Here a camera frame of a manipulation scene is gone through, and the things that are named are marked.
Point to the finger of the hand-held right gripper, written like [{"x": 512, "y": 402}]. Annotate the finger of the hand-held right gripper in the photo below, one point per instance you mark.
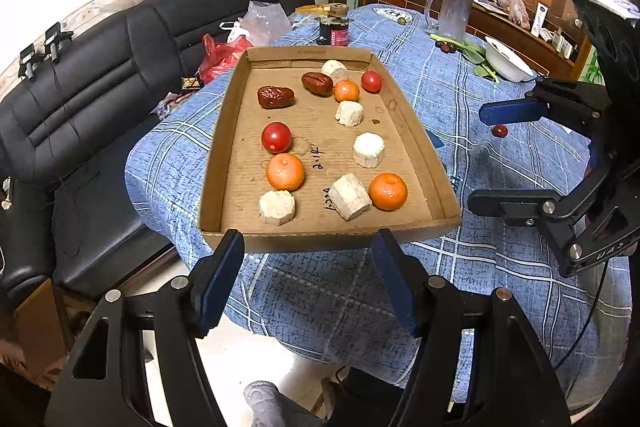
[
  {"x": 505, "y": 204},
  {"x": 510, "y": 111}
]

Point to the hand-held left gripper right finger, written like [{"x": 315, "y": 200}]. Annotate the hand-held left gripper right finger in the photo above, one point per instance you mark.
[{"x": 395, "y": 279}]

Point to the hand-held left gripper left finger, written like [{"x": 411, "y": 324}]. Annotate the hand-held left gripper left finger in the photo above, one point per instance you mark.
[{"x": 220, "y": 277}]

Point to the orange mandarin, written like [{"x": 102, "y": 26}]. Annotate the orange mandarin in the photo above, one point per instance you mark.
[
  {"x": 285, "y": 172},
  {"x": 346, "y": 91},
  {"x": 388, "y": 191}
]

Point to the red cherry tomato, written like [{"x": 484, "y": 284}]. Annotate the red cherry tomato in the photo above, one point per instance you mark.
[
  {"x": 276, "y": 137},
  {"x": 371, "y": 81}
]

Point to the brown cardboard tray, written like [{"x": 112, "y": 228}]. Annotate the brown cardboard tray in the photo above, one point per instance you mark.
[{"x": 320, "y": 137}]

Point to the white bowl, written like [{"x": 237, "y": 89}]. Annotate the white bowl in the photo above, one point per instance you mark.
[{"x": 507, "y": 62}]

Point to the green leaf vegetable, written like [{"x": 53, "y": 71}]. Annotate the green leaf vegetable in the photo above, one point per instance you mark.
[{"x": 472, "y": 56}]

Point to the blue plaid tablecloth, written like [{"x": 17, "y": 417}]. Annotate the blue plaid tablecloth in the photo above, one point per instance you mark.
[{"x": 325, "y": 287}]

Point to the white box with blue label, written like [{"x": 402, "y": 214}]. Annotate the white box with blue label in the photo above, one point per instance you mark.
[{"x": 539, "y": 19}]

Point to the clear glass mug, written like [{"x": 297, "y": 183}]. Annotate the clear glass mug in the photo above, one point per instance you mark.
[{"x": 452, "y": 12}]

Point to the person's black trouser leg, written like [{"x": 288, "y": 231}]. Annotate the person's black trouser leg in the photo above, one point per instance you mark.
[{"x": 370, "y": 392}]

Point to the person's grey shoe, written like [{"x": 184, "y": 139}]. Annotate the person's grey shoe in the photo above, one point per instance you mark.
[{"x": 262, "y": 399}]

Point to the round printed coaster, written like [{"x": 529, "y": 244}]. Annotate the round printed coaster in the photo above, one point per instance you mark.
[{"x": 390, "y": 12}]

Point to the dark red jar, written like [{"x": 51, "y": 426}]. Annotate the dark red jar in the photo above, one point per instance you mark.
[{"x": 334, "y": 33}]

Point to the small printed box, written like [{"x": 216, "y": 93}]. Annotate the small printed box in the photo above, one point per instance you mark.
[{"x": 190, "y": 83}]

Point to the brown tape roll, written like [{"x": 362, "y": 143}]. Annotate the brown tape roll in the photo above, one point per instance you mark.
[{"x": 338, "y": 9}]

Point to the black leather sofa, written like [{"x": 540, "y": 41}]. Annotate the black leather sofa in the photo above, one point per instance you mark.
[{"x": 100, "y": 97}]

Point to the red plastic bag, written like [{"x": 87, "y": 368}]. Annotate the red plastic bag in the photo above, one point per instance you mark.
[{"x": 222, "y": 55}]

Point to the clear plastic bag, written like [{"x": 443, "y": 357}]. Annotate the clear plastic bag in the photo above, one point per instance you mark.
[{"x": 262, "y": 19}]

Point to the black clip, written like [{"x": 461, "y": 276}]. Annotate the black clip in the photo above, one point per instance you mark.
[
  {"x": 54, "y": 44},
  {"x": 27, "y": 59}
]

